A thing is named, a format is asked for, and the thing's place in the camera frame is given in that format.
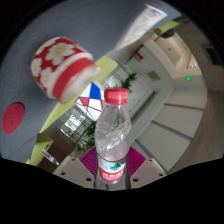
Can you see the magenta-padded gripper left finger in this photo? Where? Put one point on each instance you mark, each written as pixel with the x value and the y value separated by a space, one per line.
pixel 71 171

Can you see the red blue white cube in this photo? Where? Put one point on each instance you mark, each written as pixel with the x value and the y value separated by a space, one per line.
pixel 90 100

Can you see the red floor box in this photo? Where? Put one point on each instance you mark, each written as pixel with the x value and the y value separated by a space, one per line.
pixel 138 55

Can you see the framed wall picture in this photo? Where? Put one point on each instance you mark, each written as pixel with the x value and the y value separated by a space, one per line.
pixel 153 76

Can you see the clear red-capped water bottle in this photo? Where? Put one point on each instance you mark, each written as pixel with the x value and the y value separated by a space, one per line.
pixel 112 143

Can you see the large lime green table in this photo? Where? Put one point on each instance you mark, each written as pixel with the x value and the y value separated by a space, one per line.
pixel 106 65

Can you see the red floral cup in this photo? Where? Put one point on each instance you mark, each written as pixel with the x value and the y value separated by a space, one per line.
pixel 60 66

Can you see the green exit sign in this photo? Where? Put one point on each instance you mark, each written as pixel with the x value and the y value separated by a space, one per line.
pixel 188 78

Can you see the lime green chair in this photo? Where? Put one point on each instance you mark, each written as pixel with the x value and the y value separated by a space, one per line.
pixel 163 28

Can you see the black chair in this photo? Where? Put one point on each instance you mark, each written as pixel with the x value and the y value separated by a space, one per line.
pixel 168 32

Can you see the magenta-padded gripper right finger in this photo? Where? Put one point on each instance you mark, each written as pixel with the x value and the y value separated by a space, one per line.
pixel 148 172

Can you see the small lime green table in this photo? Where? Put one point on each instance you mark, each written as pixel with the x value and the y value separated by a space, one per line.
pixel 41 145

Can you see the flat round red coaster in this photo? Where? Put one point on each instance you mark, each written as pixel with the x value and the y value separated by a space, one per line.
pixel 13 118

